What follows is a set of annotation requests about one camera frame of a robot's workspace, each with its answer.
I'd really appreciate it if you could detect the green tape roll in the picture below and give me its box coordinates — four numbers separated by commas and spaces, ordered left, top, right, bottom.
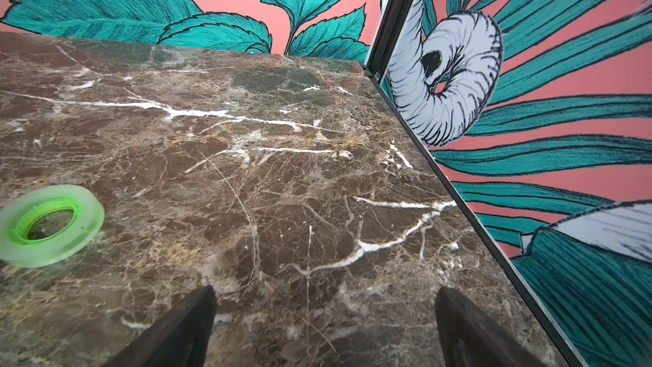
1, 185, 105, 268

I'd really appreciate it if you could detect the black corner frame post right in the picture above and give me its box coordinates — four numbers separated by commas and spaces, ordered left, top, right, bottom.
363, 0, 414, 83

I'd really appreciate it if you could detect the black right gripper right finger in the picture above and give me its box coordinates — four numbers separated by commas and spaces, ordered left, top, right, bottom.
435, 286, 543, 367

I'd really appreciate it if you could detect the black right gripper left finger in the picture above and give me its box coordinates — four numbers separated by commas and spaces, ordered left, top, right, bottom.
105, 285, 217, 366

